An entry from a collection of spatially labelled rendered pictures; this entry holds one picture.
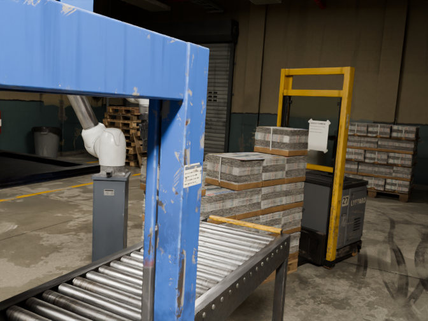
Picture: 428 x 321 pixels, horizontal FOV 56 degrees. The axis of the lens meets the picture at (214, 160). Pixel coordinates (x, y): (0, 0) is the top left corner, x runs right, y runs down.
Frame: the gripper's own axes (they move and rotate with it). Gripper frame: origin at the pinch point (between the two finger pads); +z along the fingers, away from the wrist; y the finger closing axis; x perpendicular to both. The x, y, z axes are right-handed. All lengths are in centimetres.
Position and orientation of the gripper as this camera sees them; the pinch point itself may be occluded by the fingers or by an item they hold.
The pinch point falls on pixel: (144, 145)
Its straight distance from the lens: 264.9
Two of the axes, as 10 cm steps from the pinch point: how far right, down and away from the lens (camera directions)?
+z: -0.5, 9.9, 1.4
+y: -6.9, -1.3, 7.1
